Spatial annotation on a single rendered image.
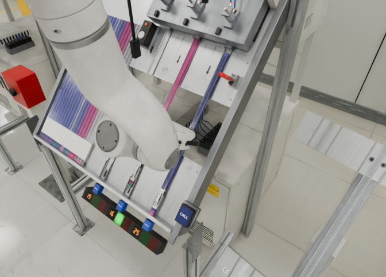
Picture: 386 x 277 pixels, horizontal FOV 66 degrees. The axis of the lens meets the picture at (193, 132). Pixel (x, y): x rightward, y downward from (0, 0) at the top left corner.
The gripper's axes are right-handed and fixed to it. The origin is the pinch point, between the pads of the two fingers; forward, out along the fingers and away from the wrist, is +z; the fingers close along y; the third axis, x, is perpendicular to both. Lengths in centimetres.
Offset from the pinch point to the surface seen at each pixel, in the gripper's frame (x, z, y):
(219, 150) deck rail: 0.4, 1.4, -9.9
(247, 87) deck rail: -18.2, 3.4, -9.9
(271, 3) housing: -40.7, 4.6, -6.9
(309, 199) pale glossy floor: 29, 114, -32
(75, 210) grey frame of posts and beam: 68, 29, 60
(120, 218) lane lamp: 32.6, -3.6, 10.3
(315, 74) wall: -49, 183, 6
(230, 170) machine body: 12.3, 31.4, -5.7
